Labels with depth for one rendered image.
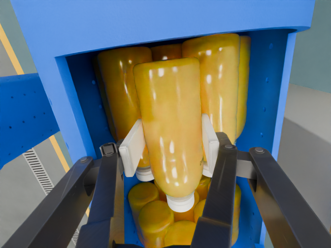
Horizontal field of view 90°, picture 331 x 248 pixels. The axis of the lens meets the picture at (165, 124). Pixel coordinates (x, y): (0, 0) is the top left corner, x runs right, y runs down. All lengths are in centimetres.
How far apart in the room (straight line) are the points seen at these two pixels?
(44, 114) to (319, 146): 89
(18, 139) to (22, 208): 223
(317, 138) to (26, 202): 272
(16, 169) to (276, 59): 242
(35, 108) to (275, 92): 68
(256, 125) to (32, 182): 235
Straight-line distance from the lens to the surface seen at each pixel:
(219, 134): 16
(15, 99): 70
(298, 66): 157
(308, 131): 67
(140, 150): 17
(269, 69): 27
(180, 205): 24
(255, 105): 30
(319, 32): 162
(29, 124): 69
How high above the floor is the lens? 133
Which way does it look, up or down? 67 degrees down
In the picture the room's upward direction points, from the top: 167 degrees counter-clockwise
